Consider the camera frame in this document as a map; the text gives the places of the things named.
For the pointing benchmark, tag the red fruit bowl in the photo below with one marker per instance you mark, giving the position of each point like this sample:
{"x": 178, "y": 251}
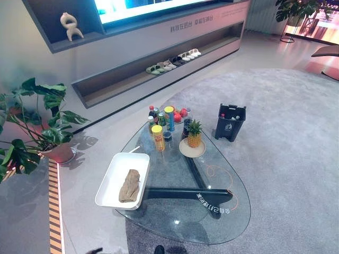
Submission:
{"x": 181, "y": 115}

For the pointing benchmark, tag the potted plant on stand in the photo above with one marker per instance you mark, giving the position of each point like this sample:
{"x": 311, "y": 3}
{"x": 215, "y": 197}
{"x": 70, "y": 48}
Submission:
{"x": 294, "y": 13}

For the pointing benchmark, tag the dark bottle red cap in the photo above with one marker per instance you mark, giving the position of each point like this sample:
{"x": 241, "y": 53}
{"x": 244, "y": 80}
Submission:
{"x": 151, "y": 112}

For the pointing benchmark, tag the yellow chip can red label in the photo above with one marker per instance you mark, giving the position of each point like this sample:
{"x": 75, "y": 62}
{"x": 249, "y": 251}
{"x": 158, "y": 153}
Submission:
{"x": 158, "y": 137}

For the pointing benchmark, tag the beige round plate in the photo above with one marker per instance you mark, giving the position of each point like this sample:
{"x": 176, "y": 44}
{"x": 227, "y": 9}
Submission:
{"x": 185, "y": 150}

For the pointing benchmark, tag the green chip can yellow lid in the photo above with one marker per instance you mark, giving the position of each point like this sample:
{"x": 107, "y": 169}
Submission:
{"x": 169, "y": 117}

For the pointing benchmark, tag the black trash bin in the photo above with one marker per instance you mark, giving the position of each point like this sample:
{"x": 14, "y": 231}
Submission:
{"x": 229, "y": 127}

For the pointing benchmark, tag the grey wall media cabinet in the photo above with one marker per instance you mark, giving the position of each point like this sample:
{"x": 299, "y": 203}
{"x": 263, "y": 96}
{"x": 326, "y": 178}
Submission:
{"x": 148, "y": 53}

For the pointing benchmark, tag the dark cola bottle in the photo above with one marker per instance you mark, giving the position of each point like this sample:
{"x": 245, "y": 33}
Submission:
{"x": 186, "y": 129}

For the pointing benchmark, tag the cream abstract sculpture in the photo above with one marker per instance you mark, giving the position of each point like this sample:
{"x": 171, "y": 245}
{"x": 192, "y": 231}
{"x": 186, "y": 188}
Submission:
{"x": 70, "y": 26}

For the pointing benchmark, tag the large television screen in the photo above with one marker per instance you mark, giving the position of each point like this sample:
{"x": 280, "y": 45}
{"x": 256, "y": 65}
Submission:
{"x": 148, "y": 8}

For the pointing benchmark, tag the white rectangular plastic basket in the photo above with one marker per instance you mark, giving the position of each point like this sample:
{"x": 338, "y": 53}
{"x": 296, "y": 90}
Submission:
{"x": 116, "y": 172}

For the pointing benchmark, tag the small dark glass cup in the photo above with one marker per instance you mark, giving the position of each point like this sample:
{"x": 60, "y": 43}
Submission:
{"x": 167, "y": 137}

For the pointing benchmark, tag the grey round carpet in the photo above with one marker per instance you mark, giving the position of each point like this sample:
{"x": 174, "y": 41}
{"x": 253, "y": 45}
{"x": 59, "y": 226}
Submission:
{"x": 278, "y": 148}

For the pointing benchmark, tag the potted monstera plant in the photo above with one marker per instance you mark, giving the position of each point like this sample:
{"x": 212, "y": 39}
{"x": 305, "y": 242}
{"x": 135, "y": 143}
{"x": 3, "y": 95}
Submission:
{"x": 34, "y": 127}

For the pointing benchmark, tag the black table base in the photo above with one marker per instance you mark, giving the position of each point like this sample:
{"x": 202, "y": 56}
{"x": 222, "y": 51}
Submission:
{"x": 196, "y": 193}

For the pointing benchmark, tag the green slippers pair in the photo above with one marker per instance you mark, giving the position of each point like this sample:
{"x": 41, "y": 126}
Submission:
{"x": 153, "y": 70}

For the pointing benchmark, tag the pineapple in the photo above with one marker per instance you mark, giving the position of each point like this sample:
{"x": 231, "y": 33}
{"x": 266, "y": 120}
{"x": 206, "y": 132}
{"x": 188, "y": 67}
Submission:
{"x": 194, "y": 136}

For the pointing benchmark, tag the robot dark foot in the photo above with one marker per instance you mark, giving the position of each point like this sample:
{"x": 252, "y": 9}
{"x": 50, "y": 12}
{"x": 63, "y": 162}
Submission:
{"x": 159, "y": 249}

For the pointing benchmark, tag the black slippers pair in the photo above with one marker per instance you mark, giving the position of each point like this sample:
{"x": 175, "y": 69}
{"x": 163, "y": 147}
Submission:
{"x": 177, "y": 60}

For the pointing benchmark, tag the brown lounge chair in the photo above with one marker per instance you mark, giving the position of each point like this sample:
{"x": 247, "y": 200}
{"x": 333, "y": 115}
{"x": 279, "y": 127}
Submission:
{"x": 327, "y": 59}

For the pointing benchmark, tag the brown folded cloth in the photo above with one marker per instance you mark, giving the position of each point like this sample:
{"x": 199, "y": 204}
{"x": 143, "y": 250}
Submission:
{"x": 129, "y": 186}

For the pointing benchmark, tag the white slippers pair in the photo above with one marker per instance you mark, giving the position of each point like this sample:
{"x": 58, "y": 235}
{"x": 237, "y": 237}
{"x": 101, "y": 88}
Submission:
{"x": 192, "y": 53}

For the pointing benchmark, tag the beige slippers pair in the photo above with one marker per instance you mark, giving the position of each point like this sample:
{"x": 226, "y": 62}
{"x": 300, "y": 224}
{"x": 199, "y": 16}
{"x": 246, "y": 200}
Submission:
{"x": 167, "y": 65}

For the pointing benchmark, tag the green drink can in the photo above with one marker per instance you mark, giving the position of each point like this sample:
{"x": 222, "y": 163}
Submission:
{"x": 161, "y": 119}

